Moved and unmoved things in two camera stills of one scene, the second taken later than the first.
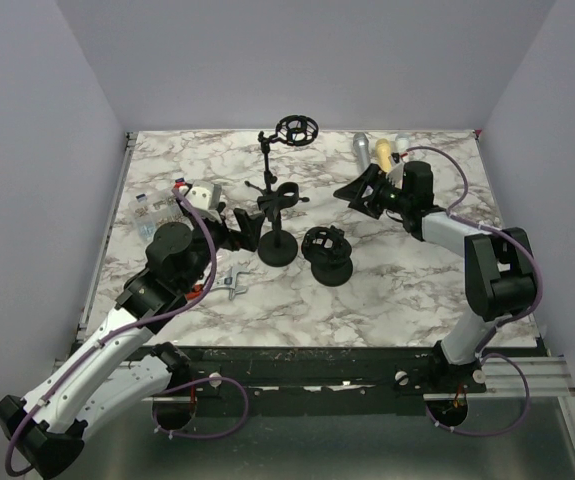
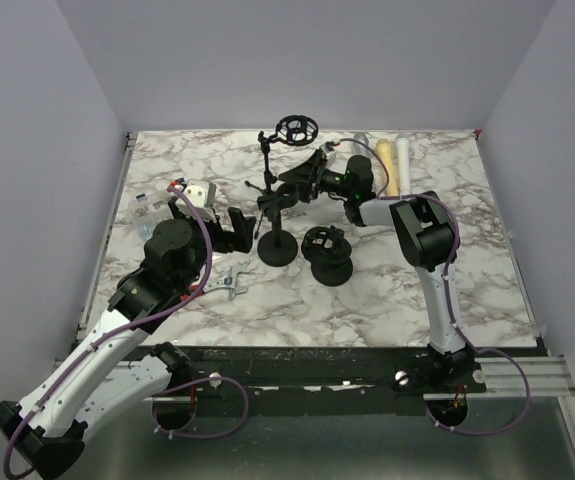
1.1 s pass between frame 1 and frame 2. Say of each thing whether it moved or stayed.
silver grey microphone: stayed
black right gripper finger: moved
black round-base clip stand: stayed
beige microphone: stayed
